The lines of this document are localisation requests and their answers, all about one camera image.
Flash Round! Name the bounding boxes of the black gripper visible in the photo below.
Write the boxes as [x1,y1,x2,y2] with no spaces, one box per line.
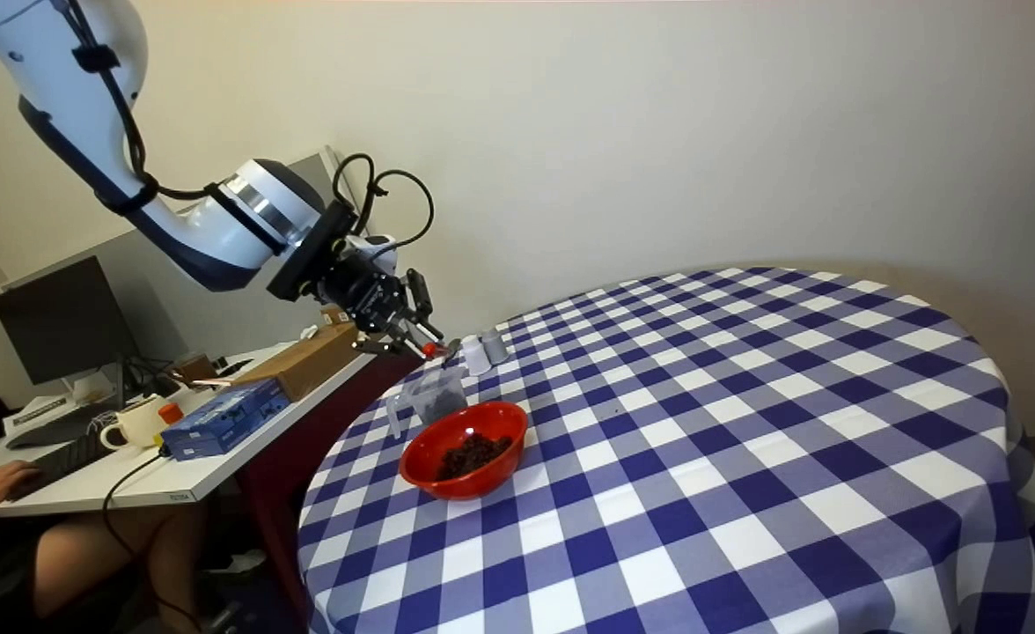
[311,239,443,360]

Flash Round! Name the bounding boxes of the white office desk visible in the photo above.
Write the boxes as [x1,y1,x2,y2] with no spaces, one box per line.
[0,321,412,520]

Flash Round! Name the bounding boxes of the black computer monitor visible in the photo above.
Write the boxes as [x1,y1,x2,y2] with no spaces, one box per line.
[0,252,141,387]

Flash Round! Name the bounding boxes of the bystander bare leg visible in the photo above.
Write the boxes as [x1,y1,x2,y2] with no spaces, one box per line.
[27,503,212,627]

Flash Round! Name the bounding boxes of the small white shaker bottle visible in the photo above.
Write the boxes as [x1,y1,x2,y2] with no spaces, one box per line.
[459,332,492,380]

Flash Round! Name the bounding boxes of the dark coffee beans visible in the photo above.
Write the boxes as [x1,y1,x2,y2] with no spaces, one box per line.
[438,426,513,479]

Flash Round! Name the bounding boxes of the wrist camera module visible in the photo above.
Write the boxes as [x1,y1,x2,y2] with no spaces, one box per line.
[351,228,410,277]

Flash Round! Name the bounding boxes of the grey partition panel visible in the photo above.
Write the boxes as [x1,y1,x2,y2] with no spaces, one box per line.
[91,145,410,366]

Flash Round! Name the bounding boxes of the small grey shaker bottle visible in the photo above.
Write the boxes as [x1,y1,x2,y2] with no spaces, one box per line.
[481,327,513,369]

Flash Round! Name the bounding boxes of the brown cardboard box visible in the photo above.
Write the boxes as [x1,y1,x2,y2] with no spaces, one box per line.
[230,305,382,400]

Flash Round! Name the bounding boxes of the white device under monitor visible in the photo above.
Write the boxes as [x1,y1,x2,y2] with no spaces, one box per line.
[4,366,127,435]

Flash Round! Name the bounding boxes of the blue white checked tablecloth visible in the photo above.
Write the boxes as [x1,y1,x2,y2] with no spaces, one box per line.
[296,259,1035,634]

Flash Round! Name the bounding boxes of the red plastic bowl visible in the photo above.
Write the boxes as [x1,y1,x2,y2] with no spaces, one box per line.
[399,399,535,503]

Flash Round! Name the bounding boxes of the black hanging cable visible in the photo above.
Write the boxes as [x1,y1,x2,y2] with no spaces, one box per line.
[98,448,212,629]

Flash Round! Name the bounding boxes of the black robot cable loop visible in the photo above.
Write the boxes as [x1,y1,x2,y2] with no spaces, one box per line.
[327,150,439,258]

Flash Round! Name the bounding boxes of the clear jar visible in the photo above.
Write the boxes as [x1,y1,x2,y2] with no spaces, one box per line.
[389,366,477,435]

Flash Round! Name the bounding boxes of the white mug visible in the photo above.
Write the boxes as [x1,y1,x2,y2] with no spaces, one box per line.
[98,399,178,455]

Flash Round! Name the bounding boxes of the blue box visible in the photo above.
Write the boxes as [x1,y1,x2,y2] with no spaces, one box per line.
[161,380,296,461]

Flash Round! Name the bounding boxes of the black keyboard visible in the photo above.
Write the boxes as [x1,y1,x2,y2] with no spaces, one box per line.
[4,426,125,503]

